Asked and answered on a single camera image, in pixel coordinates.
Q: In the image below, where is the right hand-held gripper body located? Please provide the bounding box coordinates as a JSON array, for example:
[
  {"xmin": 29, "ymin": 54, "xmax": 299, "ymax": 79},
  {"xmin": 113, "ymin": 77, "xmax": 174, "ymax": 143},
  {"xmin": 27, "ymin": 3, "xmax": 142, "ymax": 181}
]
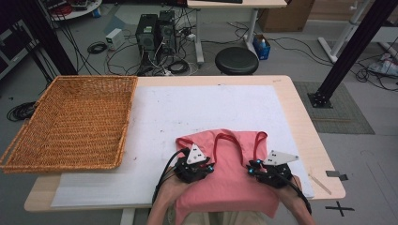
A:
[{"xmin": 256, "ymin": 150, "xmax": 299, "ymax": 189}]

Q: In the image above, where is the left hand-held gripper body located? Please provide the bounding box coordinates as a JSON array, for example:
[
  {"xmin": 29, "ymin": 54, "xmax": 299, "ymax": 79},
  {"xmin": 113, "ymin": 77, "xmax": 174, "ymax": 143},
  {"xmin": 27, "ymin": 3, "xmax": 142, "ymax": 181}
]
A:
[{"xmin": 173, "ymin": 142, "xmax": 209, "ymax": 185}]

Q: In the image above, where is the pink tank top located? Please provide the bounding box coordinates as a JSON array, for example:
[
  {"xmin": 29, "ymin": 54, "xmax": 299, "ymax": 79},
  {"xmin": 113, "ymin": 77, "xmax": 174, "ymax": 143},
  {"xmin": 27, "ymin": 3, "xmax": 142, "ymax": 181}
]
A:
[{"xmin": 174, "ymin": 128, "xmax": 280, "ymax": 225}]

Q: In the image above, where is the wicker basket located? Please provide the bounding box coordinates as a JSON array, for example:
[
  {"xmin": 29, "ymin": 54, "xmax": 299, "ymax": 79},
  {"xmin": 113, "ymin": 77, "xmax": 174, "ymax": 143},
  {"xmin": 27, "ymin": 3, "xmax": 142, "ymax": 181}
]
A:
[{"xmin": 0, "ymin": 75, "xmax": 139, "ymax": 174}]

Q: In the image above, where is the person's right hand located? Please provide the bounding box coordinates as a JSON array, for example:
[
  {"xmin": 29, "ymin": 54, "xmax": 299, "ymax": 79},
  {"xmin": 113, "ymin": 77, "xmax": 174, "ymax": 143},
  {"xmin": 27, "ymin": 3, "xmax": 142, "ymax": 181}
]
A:
[{"xmin": 274, "ymin": 175, "xmax": 307, "ymax": 210}]

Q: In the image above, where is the person's left hand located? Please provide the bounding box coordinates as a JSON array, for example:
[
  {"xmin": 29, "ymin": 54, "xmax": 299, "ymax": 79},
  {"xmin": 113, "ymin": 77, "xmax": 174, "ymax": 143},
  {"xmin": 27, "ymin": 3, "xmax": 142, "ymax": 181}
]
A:
[{"xmin": 155, "ymin": 176, "xmax": 195, "ymax": 207}]

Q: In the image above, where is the thin wooden stick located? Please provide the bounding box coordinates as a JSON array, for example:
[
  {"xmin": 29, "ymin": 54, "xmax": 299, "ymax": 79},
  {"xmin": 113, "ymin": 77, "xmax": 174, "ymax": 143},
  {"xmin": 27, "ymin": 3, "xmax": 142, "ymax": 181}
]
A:
[{"xmin": 308, "ymin": 172, "xmax": 332, "ymax": 196}]

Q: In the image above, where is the black tape piece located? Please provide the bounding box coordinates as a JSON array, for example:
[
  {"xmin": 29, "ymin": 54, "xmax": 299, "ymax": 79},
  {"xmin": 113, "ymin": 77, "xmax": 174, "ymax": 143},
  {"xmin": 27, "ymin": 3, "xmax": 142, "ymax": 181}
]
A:
[{"xmin": 325, "ymin": 170, "xmax": 349, "ymax": 182}]

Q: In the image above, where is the white paper table cover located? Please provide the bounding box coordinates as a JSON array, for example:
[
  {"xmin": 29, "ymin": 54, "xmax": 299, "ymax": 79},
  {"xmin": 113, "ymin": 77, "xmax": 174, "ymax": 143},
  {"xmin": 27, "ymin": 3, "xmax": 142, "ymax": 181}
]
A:
[{"xmin": 51, "ymin": 84, "xmax": 314, "ymax": 209}]

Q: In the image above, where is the white table leg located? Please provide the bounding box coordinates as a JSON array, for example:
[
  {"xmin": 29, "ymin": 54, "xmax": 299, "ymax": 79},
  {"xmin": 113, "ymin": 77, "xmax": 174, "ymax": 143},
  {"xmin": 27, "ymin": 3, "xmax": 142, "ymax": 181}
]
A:
[{"xmin": 120, "ymin": 207, "xmax": 136, "ymax": 225}]

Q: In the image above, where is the grey floor mat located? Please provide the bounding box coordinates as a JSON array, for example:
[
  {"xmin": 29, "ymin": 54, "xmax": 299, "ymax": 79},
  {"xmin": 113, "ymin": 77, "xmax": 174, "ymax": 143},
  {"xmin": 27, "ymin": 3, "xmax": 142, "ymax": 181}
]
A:
[{"xmin": 293, "ymin": 81, "xmax": 375, "ymax": 135}]

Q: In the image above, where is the black round stool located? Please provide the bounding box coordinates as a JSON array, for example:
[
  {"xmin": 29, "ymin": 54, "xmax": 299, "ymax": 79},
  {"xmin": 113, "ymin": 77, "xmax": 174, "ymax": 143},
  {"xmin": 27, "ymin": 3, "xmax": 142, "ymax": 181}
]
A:
[{"xmin": 214, "ymin": 46, "xmax": 260, "ymax": 76}]

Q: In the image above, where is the blue box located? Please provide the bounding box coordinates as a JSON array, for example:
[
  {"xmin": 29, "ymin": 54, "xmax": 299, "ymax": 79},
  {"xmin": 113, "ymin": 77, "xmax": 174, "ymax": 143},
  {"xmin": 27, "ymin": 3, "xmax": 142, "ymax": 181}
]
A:
[{"xmin": 252, "ymin": 34, "xmax": 272, "ymax": 61}]

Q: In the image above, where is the small black computer tower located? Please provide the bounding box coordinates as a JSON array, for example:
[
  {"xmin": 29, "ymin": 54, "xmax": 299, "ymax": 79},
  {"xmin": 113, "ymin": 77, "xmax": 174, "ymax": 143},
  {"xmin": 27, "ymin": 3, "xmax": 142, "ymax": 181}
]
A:
[{"xmin": 158, "ymin": 9, "xmax": 177, "ymax": 55}]

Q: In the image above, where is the large black computer tower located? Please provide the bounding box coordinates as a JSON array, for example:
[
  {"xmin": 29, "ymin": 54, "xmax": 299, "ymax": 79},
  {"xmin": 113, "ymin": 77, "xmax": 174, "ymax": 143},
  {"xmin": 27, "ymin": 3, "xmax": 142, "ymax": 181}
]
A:
[{"xmin": 135, "ymin": 13, "xmax": 159, "ymax": 67}]

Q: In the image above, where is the cardboard box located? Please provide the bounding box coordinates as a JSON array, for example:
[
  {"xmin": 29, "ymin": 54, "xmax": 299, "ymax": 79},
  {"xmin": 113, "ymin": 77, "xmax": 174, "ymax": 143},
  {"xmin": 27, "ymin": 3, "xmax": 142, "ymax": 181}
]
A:
[{"xmin": 256, "ymin": 0, "xmax": 316, "ymax": 34}]

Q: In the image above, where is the white metal stand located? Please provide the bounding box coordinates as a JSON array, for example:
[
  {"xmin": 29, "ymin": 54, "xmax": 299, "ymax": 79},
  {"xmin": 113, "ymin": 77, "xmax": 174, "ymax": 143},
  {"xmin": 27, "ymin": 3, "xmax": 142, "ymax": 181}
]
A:
[{"xmin": 317, "ymin": 0, "xmax": 370, "ymax": 64}]

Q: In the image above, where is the white power supply box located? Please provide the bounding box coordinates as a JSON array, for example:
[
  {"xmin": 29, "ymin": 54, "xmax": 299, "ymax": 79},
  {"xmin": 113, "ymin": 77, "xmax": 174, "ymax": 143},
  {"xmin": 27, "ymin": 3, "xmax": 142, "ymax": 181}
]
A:
[{"xmin": 105, "ymin": 27, "xmax": 126, "ymax": 52}]

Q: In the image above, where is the crumpled plastic bag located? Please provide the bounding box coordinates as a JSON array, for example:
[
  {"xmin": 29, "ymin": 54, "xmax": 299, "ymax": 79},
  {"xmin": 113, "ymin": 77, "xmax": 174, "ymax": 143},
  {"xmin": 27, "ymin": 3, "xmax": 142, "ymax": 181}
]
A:
[{"xmin": 367, "ymin": 52, "xmax": 398, "ymax": 78}]

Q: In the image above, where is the white desk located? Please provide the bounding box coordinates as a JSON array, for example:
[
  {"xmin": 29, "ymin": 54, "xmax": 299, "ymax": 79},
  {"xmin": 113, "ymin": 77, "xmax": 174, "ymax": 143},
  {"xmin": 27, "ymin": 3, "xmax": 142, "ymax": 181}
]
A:
[{"xmin": 186, "ymin": 0, "xmax": 288, "ymax": 65}]

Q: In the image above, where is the round white table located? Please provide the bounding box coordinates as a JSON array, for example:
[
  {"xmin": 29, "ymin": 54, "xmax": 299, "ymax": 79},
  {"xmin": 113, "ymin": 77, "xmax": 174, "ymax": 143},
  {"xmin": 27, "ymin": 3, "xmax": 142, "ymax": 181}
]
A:
[{"xmin": 40, "ymin": 0, "xmax": 103, "ymax": 23}]

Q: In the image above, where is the black equipment rack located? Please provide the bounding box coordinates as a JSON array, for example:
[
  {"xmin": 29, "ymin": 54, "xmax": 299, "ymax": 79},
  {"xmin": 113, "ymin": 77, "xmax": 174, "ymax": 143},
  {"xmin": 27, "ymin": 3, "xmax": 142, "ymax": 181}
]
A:
[{"xmin": 0, "ymin": 18, "xmax": 57, "ymax": 83}]

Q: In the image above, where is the left hand-held gripper black cable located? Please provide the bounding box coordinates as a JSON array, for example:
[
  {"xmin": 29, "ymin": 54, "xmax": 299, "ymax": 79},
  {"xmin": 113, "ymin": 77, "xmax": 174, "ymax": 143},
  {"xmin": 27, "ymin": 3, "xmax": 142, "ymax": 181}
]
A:
[{"xmin": 151, "ymin": 148, "xmax": 191, "ymax": 205}]

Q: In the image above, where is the hand-held gripper black cable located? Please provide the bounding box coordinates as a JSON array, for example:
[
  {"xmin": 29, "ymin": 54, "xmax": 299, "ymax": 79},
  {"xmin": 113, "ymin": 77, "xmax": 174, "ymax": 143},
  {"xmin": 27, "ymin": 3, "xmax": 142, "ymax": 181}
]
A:
[
  {"xmin": 151, "ymin": 148, "xmax": 191, "ymax": 205},
  {"xmin": 275, "ymin": 170, "xmax": 313, "ymax": 215}
]

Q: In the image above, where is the right hand-held gripper black cable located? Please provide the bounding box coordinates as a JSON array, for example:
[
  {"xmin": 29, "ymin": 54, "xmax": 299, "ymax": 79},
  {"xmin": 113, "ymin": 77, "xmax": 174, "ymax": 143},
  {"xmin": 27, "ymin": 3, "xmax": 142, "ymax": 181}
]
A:
[{"xmin": 275, "ymin": 170, "xmax": 313, "ymax": 215}]

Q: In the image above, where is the thick coiled black cable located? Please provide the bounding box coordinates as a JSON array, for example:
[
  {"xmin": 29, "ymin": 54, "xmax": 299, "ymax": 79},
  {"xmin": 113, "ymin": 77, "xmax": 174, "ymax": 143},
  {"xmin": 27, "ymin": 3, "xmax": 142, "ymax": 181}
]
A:
[{"xmin": 167, "ymin": 59, "xmax": 191, "ymax": 75}]

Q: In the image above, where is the black metal post with foot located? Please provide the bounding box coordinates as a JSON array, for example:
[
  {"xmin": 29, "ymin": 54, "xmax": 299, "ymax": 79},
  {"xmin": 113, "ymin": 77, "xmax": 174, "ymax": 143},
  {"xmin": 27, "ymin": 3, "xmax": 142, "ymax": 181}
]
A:
[{"xmin": 307, "ymin": 0, "xmax": 398, "ymax": 110}]

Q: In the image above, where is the small coiled black cable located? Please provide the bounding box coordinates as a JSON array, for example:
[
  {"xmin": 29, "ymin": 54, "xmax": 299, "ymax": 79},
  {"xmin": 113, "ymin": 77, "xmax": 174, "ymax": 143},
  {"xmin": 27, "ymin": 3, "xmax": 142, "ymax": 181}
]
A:
[{"xmin": 86, "ymin": 41, "xmax": 108, "ymax": 55}]

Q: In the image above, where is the large coiled black cable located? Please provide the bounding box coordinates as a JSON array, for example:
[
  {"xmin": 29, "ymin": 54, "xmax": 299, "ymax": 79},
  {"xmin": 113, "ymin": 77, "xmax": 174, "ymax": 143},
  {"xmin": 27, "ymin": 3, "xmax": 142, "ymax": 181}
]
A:
[{"xmin": 6, "ymin": 100, "xmax": 39, "ymax": 123}]

